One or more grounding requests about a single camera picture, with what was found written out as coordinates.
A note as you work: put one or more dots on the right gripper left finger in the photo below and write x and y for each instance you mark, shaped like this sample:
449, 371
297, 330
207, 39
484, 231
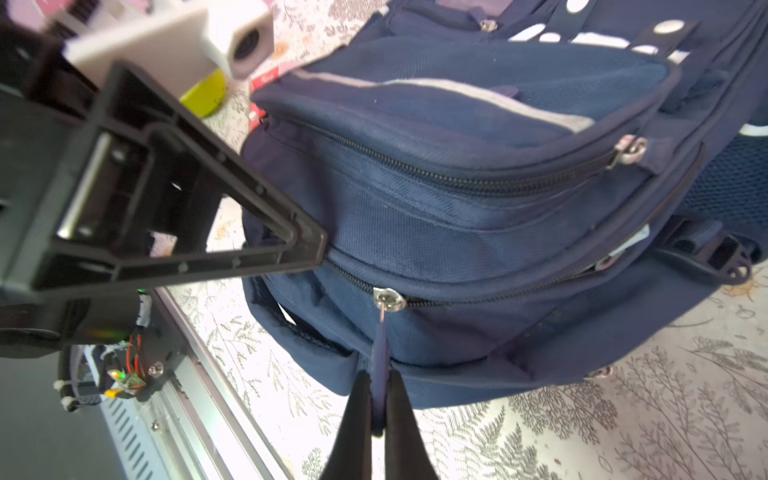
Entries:
350, 457

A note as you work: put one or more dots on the navy blue student backpack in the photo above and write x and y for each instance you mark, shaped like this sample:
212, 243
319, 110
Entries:
521, 199

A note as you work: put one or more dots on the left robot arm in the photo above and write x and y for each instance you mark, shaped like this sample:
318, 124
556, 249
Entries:
35, 328

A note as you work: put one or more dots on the green bowl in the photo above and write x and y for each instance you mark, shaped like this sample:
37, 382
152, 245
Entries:
205, 98

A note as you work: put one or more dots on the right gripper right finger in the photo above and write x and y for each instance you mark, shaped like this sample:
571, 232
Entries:
406, 457

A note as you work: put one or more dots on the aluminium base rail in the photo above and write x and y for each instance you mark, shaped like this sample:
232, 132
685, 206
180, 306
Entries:
190, 422

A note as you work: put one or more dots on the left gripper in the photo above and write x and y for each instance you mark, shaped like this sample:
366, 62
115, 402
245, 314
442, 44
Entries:
118, 185

